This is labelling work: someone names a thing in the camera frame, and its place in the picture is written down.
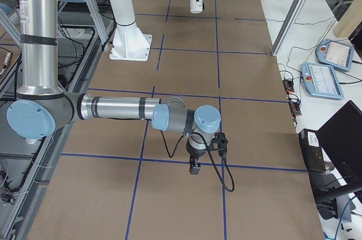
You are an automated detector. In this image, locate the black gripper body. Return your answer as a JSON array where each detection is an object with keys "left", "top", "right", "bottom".
[{"left": 186, "top": 143, "right": 206, "bottom": 168}]

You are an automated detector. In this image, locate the white smiley face mug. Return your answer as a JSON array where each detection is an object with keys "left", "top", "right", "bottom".
[{"left": 189, "top": 0, "right": 204, "bottom": 14}]

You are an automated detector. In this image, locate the black laptop computer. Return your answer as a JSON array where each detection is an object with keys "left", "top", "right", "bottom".
[{"left": 298, "top": 100, "right": 362, "bottom": 204}]

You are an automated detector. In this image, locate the near blue teach pendant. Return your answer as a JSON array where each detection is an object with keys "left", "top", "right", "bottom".
[{"left": 301, "top": 62, "right": 344, "bottom": 100}]

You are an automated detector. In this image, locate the blue teach pendant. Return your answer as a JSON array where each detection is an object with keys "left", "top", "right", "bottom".
[
  {"left": 316, "top": 38, "right": 355, "bottom": 72},
  {"left": 301, "top": 62, "right": 344, "bottom": 100}
]

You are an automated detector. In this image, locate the far blue teach pendant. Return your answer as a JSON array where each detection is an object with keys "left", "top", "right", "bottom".
[{"left": 316, "top": 38, "right": 355, "bottom": 72}]

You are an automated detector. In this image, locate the wooden plank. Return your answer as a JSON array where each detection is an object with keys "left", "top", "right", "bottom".
[{"left": 333, "top": 0, "right": 362, "bottom": 38}]

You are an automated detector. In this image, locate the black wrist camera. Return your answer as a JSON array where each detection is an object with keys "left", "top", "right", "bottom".
[{"left": 210, "top": 132, "right": 228, "bottom": 152}]

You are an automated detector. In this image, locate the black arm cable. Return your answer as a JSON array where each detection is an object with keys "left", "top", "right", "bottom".
[{"left": 161, "top": 131, "right": 235, "bottom": 193}]

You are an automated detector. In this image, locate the white camera post base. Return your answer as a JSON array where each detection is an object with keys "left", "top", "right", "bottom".
[{"left": 110, "top": 0, "right": 152, "bottom": 62}]

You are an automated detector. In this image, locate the grey aluminium frame post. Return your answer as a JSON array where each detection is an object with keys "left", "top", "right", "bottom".
[{"left": 271, "top": 0, "right": 306, "bottom": 56}]

